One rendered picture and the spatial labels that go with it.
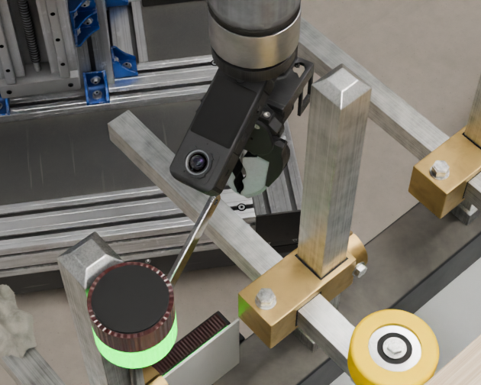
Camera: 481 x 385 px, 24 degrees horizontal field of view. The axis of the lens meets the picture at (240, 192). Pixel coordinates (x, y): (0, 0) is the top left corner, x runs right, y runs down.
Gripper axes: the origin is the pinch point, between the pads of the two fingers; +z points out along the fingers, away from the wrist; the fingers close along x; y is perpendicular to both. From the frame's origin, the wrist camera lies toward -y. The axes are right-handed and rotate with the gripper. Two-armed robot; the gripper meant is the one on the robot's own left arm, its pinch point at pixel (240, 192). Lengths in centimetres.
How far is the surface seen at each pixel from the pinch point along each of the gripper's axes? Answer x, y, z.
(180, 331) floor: 25, 22, 91
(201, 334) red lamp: 1.6, -6.2, 21.1
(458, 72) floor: 4, 104, 91
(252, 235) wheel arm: -1.2, 0.1, 7.1
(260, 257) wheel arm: -3.2, -1.8, 7.1
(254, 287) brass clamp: -4.6, -5.6, 6.1
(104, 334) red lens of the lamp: -4.5, -27.5, -21.4
